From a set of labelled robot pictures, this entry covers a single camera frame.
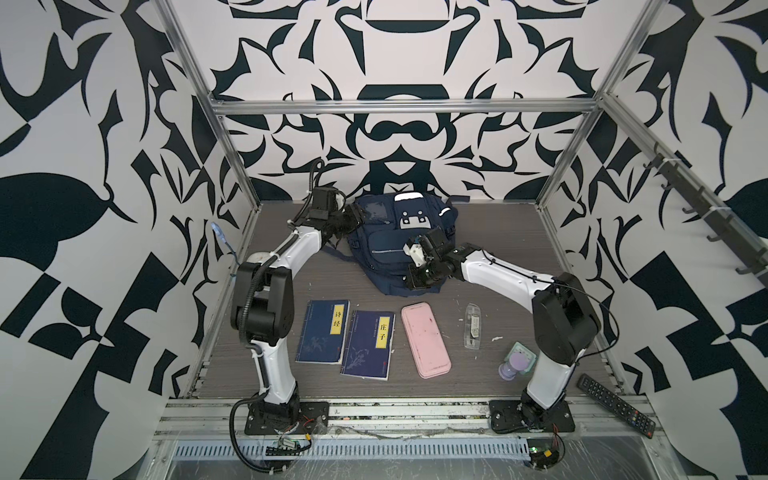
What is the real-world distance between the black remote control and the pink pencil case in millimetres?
360

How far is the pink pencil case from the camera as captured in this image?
32.0 inches

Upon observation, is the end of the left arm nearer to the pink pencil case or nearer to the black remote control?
the pink pencil case

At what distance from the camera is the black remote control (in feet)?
2.44

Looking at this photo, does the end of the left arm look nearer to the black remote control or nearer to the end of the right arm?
the end of the right arm
